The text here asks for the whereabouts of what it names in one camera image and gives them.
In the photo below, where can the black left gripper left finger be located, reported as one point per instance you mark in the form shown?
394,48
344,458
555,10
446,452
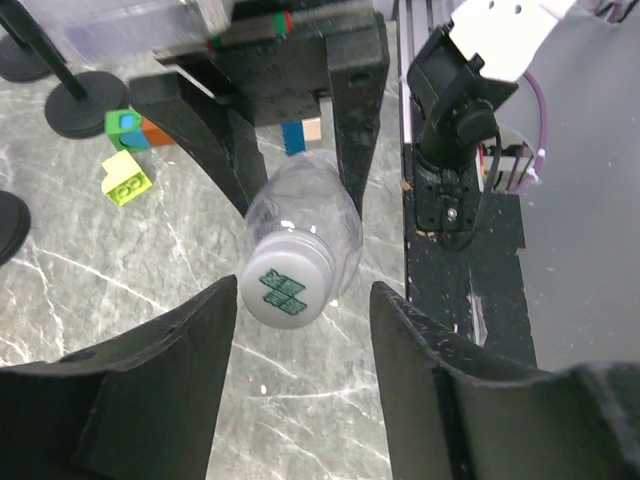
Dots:
142,405

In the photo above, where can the colourful toy brick stack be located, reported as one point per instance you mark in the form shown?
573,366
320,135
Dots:
130,131

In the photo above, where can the lime green toy brick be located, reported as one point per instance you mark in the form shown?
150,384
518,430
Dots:
124,180

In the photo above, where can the black microphone stand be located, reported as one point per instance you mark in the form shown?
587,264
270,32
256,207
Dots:
15,223

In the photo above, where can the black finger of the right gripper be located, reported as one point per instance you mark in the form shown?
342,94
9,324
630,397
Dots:
216,137
357,65

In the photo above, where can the clear bottle green-print white cap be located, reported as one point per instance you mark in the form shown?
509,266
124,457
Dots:
302,244

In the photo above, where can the black clamp stand rear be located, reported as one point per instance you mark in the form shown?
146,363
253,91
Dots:
19,63

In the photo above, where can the black clamp stand front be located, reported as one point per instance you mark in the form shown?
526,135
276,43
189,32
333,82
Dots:
77,107

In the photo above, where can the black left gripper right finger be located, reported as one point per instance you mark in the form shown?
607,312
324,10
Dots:
453,410

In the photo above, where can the black clamp stand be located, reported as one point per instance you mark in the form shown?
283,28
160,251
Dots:
77,107
19,63

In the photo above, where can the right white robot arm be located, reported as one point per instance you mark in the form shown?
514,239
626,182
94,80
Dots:
454,97

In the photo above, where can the aluminium frame rail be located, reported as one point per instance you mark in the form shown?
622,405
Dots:
412,32

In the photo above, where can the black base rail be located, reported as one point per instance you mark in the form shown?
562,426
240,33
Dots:
477,292

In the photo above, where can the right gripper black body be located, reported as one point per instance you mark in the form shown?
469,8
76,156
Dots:
270,65

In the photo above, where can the blue beige toy brick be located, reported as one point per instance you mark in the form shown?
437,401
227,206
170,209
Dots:
297,135

